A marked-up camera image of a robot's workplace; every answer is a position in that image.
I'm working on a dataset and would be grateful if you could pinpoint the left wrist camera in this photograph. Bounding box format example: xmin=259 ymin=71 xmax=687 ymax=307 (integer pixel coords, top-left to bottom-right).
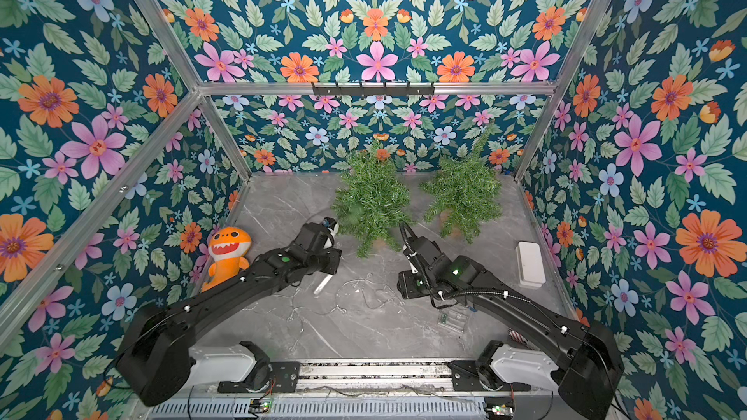
xmin=321 ymin=217 xmax=340 ymax=248

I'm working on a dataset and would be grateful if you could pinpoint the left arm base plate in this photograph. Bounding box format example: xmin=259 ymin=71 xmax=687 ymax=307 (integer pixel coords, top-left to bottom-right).
xmin=218 ymin=362 xmax=301 ymax=394

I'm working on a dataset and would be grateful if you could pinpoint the newspaper print can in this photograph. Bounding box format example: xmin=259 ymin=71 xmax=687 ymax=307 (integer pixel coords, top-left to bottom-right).
xmin=508 ymin=329 xmax=528 ymax=346

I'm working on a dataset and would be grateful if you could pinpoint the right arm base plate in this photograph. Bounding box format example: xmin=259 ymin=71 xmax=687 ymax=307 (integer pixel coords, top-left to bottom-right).
xmin=447 ymin=360 xmax=532 ymax=394

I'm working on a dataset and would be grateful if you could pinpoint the white slotted cable duct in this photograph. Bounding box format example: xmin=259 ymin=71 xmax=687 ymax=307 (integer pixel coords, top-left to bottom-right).
xmin=145 ymin=397 xmax=488 ymax=420

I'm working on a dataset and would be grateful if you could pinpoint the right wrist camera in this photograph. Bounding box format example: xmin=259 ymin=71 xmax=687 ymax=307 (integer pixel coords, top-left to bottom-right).
xmin=399 ymin=222 xmax=419 ymax=274

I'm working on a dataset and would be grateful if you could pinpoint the clear battery box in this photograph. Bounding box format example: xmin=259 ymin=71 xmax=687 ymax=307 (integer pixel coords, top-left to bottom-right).
xmin=438 ymin=307 xmax=470 ymax=334

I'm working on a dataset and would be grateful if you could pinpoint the white rectangular box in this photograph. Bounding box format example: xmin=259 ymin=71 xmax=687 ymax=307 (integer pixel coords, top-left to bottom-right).
xmin=516 ymin=241 xmax=547 ymax=289

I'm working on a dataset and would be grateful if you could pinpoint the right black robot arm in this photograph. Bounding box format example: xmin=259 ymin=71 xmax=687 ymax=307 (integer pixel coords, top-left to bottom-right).
xmin=397 ymin=225 xmax=624 ymax=419

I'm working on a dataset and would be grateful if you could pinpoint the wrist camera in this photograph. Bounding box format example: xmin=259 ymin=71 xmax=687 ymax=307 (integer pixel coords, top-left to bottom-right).
xmin=321 ymin=217 xmax=340 ymax=248
xmin=399 ymin=222 xmax=419 ymax=274

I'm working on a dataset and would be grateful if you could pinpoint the green christmas tree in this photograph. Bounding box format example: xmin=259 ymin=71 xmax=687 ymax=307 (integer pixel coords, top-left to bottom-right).
xmin=420 ymin=133 xmax=502 ymax=244
xmin=333 ymin=140 xmax=410 ymax=259

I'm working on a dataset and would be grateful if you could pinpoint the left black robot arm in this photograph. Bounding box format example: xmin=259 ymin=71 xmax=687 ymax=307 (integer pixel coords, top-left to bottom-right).
xmin=115 ymin=217 xmax=342 ymax=408

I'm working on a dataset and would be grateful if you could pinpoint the black hook rail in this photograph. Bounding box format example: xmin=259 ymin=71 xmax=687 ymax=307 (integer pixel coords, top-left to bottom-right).
xmin=311 ymin=82 xmax=436 ymax=97

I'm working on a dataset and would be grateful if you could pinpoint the orange shark plush toy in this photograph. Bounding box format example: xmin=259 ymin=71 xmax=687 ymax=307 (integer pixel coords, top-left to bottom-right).
xmin=200 ymin=227 xmax=252 ymax=292

